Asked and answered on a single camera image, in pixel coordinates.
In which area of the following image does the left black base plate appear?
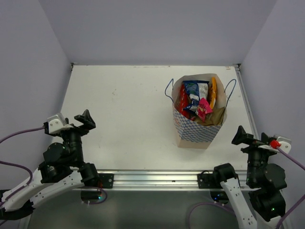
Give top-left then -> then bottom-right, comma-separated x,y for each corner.
81,173 -> 114,200

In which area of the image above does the light blue chips bag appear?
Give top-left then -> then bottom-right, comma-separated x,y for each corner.
203,107 -> 226,126

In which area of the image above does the blue checkered paper bag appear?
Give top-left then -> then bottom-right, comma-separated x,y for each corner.
165,73 -> 231,149

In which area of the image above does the aluminium mounting rail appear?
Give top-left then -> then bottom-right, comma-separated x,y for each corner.
30,169 -> 279,191

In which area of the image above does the orange snack packet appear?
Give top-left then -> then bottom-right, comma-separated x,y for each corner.
207,77 -> 217,109

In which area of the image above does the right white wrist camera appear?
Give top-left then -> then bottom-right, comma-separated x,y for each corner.
258,135 -> 292,154

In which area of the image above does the dark blue snack packet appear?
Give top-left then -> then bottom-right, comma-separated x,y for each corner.
183,80 -> 209,112

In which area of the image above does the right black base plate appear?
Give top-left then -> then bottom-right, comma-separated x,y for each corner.
197,170 -> 229,204

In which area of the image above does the purple cable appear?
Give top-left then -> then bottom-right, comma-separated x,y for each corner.
0,126 -> 108,213
185,146 -> 305,229

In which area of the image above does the aluminium table edge rail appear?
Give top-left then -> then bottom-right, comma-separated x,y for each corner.
233,64 -> 259,138

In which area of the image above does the red cookie snack bag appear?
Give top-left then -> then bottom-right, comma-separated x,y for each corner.
176,84 -> 190,119

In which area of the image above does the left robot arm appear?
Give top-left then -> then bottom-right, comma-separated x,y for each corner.
0,110 -> 102,220

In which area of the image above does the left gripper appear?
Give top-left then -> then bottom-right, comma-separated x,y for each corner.
58,109 -> 95,164

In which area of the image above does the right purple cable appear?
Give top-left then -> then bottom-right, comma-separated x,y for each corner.
185,146 -> 305,229

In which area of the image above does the small red candy packet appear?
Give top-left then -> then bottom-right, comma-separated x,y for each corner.
195,98 -> 213,122

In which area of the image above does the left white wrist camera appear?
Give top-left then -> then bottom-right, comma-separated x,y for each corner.
43,113 -> 73,135

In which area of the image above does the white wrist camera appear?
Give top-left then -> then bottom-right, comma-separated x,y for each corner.
43,113 -> 73,135
258,135 -> 292,154

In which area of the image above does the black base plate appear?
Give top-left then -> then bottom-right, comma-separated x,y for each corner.
81,173 -> 114,200
197,170 -> 229,204

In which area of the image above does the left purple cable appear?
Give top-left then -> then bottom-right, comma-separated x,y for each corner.
0,126 -> 108,213

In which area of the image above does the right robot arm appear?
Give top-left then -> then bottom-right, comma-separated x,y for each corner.
212,126 -> 291,229

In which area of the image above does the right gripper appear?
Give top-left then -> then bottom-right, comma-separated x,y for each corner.
232,124 -> 277,184

